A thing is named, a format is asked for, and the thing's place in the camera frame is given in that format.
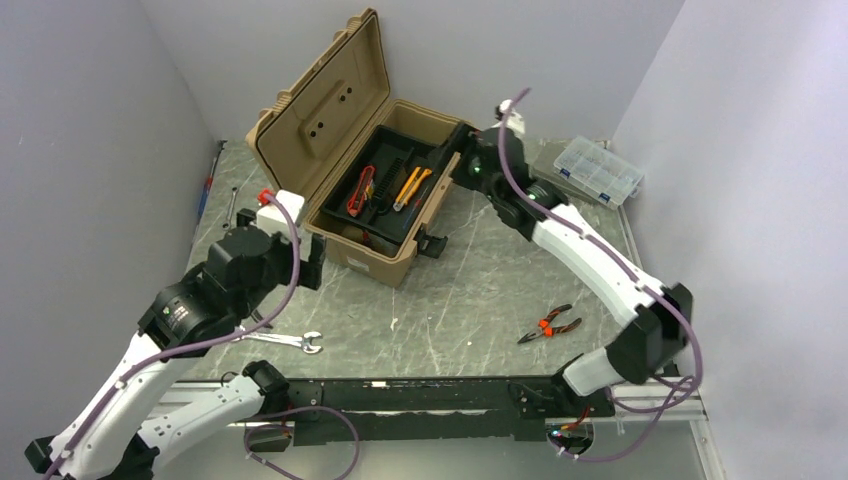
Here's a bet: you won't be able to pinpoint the blue red tool at wall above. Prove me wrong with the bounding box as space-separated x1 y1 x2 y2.
196 158 217 222

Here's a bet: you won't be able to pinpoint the orange handled pliers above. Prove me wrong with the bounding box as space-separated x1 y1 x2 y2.
517 304 582 344

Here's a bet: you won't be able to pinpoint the silver combination wrench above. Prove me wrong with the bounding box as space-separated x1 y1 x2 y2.
234 331 323 355

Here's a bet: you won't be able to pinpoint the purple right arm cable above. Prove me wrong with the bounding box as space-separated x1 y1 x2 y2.
496 87 705 465

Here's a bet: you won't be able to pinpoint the clear compartment organizer box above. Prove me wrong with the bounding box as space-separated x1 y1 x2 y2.
553 136 644 210

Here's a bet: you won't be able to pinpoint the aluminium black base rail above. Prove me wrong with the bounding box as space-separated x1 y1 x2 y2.
105 374 727 480

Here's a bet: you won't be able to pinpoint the grey flat case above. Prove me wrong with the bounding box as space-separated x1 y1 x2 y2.
527 138 600 205

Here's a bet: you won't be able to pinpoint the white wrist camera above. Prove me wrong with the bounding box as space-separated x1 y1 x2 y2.
255 189 306 236
494 99 526 139

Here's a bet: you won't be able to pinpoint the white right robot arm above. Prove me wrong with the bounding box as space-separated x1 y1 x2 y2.
439 123 695 415

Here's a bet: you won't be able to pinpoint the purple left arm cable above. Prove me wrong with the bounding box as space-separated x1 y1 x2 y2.
42 192 362 480

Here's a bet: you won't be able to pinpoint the orange black utility knife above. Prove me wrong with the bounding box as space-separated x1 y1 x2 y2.
392 166 432 212

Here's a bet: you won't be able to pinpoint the black tool tray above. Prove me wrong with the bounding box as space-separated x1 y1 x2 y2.
321 126 452 245

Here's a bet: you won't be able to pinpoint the tan plastic toolbox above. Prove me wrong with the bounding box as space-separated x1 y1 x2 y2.
246 8 473 287

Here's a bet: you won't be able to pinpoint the small ratchet ring wrench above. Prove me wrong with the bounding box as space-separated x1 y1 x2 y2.
222 186 239 230

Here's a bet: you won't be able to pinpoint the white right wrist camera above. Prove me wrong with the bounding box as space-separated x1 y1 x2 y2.
494 99 526 139

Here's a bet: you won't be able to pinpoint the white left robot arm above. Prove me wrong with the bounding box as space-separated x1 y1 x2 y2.
25 219 326 479

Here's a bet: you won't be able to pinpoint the red black utility knife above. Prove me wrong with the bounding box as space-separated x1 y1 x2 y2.
346 164 376 218

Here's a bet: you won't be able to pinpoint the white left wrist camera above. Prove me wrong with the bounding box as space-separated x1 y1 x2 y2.
255 189 306 236

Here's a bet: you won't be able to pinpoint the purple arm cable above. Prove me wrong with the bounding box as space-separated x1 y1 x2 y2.
496 87 705 465
42 192 362 480

